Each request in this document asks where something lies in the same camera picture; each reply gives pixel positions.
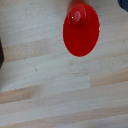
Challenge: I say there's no red plastic cup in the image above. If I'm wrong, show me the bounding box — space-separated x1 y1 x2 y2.
62 0 101 58

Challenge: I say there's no black wire oven rack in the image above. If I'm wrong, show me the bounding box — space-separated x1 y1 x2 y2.
0 39 5 69

